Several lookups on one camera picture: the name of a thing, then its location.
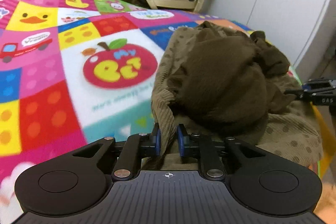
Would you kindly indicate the colourful cartoon play mat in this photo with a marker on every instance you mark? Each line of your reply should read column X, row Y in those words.
column 76, row 83

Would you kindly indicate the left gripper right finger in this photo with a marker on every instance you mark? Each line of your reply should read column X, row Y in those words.
column 188, row 144

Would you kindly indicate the brown dotted corduroy garment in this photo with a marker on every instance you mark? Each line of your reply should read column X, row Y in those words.
column 221, row 82

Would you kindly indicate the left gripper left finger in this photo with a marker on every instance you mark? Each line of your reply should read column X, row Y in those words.
column 150, row 144

